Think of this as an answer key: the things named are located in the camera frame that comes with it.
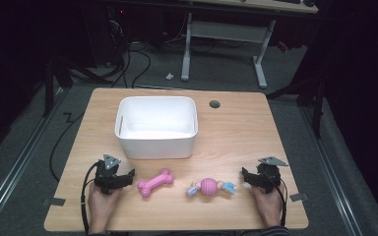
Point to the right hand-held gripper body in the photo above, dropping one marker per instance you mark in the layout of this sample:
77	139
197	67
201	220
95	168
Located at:
269	178

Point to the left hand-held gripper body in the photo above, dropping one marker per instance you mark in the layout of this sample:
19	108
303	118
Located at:
106	178

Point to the pink bone toy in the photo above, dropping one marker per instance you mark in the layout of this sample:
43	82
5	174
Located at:
154	184

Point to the white plastic bin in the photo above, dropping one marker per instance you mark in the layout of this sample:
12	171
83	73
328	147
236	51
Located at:
157	147

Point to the pink ball toy with cloth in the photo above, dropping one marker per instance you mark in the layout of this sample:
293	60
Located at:
208	187

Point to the person's right hand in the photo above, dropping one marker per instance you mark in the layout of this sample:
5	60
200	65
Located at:
270	206

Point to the grey tape piece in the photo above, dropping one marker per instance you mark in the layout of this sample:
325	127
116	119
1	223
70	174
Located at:
57	201
298	197

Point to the grey table grommet hole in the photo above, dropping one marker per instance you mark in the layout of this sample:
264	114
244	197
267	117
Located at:
214	104

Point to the dark metal stand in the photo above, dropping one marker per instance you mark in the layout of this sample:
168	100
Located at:
318	105
49	88

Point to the white scrap on floor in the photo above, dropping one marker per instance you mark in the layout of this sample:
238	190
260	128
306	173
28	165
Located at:
169	76

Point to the dark computer tower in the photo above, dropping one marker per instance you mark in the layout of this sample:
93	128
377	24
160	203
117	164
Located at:
106	32

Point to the grey cylinder on floor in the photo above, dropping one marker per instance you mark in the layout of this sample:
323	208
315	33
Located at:
226	32

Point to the black keyboard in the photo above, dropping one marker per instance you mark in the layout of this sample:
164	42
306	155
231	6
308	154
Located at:
287	1

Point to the black computer mouse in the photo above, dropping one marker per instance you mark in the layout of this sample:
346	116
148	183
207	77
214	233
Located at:
309	3

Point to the metal floor rail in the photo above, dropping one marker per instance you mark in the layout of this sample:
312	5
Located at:
16	167
331	170

